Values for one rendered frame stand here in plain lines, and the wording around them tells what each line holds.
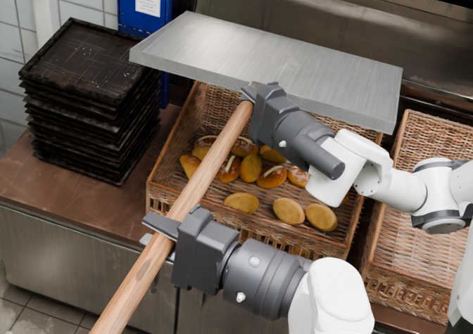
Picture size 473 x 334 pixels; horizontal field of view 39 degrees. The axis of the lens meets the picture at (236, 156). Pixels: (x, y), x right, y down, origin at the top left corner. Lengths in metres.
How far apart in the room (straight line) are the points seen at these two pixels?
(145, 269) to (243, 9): 1.19
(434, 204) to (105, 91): 0.90
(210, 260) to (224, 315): 1.13
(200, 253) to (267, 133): 0.42
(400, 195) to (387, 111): 0.25
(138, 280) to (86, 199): 1.13
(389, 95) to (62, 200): 0.95
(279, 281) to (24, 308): 1.69
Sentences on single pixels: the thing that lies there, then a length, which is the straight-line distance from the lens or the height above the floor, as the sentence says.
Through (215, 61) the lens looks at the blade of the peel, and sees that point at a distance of 1.46.
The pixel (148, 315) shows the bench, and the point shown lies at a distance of 2.14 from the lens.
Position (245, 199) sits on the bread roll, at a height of 0.65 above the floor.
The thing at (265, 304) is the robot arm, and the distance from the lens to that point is 0.83.
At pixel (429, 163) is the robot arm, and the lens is 1.31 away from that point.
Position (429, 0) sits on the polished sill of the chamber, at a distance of 1.79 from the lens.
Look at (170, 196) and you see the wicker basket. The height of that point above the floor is 0.71.
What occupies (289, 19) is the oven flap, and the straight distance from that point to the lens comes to 1.89.
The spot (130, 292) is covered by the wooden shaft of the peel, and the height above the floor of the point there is 1.37.
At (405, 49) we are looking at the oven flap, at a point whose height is 1.02.
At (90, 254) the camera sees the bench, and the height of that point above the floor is 0.43.
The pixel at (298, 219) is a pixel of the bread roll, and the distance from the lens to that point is 1.86.
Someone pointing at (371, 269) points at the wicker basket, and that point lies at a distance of 1.72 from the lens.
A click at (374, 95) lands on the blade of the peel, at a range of 1.47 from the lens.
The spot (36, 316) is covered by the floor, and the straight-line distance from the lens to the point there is 2.42.
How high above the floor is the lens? 2.05
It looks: 46 degrees down
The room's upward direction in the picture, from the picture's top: 8 degrees clockwise
